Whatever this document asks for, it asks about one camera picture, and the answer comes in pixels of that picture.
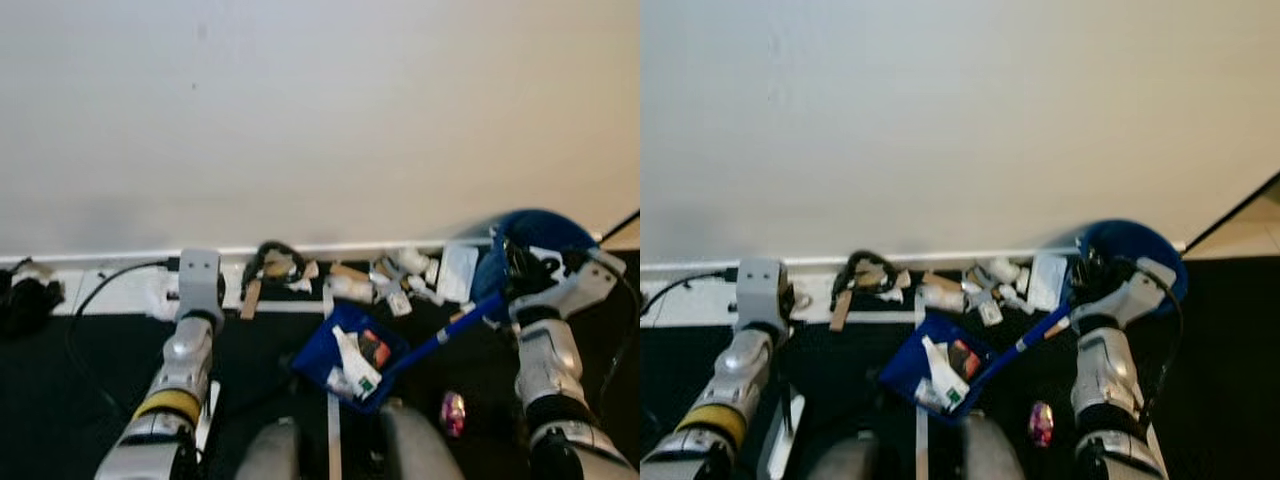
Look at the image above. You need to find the blue long-handled dustpan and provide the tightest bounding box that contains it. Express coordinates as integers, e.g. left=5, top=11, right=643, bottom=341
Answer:
left=292, top=290, right=511, bottom=414
left=878, top=305, right=1076, bottom=426

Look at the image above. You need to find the blue plastic bucket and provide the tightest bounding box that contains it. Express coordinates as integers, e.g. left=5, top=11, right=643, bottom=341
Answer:
left=470, top=208, right=601, bottom=321
left=1070, top=220, right=1189, bottom=321

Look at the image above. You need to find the white plastic pouch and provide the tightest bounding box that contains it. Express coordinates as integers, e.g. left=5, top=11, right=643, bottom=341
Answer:
left=437, top=245, right=481, bottom=304
left=1030, top=255, right=1069, bottom=313

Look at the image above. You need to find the pink shiny wrapper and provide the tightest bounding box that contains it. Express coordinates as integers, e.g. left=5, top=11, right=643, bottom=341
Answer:
left=440, top=392, right=468, bottom=438
left=1028, top=400, right=1056, bottom=448

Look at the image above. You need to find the white crumpled tissue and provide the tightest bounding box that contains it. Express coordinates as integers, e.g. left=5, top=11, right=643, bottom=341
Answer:
left=920, top=335, right=966, bottom=401
left=330, top=325, right=373, bottom=386

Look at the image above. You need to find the red snack wrapper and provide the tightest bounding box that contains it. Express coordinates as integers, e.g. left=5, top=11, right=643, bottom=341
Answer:
left=358, top=330, right=393, bottom=369
left=948, top=340, right=983, bottom=379

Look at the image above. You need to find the grey robot left leg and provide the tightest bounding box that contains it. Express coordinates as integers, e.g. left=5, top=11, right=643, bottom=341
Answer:
left=805, top=432, right=881, bottom=480
left=233, top=418, right=301, bottom=480

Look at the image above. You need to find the grey robot leg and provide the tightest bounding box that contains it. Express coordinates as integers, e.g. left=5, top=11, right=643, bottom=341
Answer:
left=805, top=432, right=881, bottom=480
left=378, top=400, right=466, bottom=480
left=962, top=412, right=1041, bottom=480
left=233, top=418, right=301, bottom=480

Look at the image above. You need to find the grey robot right leg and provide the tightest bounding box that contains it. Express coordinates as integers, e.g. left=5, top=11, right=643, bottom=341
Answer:
left=962, top=412, right=1041, bottom=480
left=378, top=400, right=466, bottom=480

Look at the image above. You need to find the black tangled bundle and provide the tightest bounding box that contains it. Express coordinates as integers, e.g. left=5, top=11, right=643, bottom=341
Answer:
left=0, top=258, right=66, bottom=336

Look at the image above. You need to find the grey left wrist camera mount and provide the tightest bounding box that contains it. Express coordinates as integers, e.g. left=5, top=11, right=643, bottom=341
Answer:
left=735, top=258, right=786, bottom=336
left=177, top=248, right=223, bottom=319

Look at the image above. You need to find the black ring-shaped loop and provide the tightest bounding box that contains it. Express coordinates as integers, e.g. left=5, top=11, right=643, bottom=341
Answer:
left=845, top=250, right=906, bottom=301
left=243, top=240, right=311, bottom=291

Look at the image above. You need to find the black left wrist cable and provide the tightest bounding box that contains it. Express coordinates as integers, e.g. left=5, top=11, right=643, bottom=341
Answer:
left=65, top=258, right=181, bottom=376
left=640, top=266, right=741, bottom=326

